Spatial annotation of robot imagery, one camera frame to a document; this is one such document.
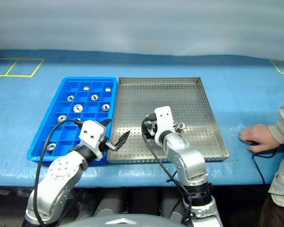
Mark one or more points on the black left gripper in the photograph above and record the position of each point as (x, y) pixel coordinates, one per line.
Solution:
(107, 146)

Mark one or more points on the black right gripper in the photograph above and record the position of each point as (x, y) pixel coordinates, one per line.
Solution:
(150, 127)

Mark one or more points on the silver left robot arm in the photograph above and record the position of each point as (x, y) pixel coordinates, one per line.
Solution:
(61, 170)

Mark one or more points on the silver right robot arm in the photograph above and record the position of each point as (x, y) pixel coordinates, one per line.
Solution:
(187, 160)

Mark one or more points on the blue compartment tray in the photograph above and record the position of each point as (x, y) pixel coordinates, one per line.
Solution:
(49, 127)

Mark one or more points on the person's bare hand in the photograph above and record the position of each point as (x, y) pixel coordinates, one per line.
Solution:
(258, 137)

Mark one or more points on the perforated metal tray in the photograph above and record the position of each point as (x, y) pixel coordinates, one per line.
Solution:
(180, 99)

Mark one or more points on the grey robot chest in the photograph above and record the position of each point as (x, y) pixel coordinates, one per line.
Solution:
(123, 222)

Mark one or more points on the blue plastic table cover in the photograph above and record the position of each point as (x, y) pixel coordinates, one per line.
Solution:
(239, 94)

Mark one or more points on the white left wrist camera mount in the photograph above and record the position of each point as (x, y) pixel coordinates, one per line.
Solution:
(91, 132)

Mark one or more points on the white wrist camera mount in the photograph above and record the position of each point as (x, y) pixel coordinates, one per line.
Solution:
(164, 118)
(91, 132)

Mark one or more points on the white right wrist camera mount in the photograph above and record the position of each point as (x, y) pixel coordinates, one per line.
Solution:
(164, 118)

